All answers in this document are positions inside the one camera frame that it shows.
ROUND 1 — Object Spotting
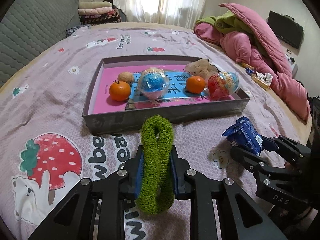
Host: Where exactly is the blue snack packet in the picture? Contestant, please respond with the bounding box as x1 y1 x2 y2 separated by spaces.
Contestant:
222 116 263 156

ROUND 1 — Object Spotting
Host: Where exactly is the blue red surprise egg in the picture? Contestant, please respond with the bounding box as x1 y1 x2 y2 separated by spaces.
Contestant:
207 72 240 100

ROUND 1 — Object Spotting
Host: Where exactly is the green knitted hair scrunchie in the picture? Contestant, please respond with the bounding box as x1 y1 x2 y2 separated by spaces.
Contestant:
136 115 175 215

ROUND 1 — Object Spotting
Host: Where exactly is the orange tangerine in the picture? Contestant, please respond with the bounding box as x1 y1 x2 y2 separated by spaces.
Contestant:
185 76 206 94
109 81 131 102

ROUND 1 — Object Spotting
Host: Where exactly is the red white surprise egg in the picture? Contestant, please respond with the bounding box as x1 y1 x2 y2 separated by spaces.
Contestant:
137 67 170 100

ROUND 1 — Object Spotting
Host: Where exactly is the person's right hand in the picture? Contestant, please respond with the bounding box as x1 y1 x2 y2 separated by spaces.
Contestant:
284 162 295 171

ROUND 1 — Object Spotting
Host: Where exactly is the white floral scrunchie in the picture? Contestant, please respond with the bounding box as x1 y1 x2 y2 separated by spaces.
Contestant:
255 72 273 86

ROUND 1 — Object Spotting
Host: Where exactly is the purple strawberry print blanket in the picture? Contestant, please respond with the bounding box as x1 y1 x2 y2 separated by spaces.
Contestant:
1 28 300 239

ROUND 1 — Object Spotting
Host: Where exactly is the pink quilted duvet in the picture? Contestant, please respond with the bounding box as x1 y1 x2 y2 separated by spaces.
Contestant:
194 3 310 121

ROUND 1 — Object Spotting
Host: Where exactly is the blue wrapped candy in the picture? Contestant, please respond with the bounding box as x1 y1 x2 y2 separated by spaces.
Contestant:
245 68 255 76

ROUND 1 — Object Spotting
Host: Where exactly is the black television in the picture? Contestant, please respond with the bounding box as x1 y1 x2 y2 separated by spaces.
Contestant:
267 11 304 49

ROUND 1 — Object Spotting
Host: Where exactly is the green blanket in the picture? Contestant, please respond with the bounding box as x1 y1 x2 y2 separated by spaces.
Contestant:
195 10 253 34

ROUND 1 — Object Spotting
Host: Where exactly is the brown walnut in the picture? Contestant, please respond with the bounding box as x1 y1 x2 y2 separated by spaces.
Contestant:
117 72 135 85

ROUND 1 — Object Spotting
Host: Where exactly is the white sheer curtain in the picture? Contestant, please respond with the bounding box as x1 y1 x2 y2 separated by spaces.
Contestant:
113 0 207 29

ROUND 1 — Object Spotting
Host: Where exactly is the grey quilted headboard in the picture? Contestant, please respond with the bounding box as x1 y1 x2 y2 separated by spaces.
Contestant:
1 0 80 85

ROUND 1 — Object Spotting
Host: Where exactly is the stack of folded blankets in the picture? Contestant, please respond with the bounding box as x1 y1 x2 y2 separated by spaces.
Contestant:
78 2 122 25

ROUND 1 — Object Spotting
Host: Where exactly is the white box by wall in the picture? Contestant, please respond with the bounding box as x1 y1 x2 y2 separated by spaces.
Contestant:
285 54 298 78

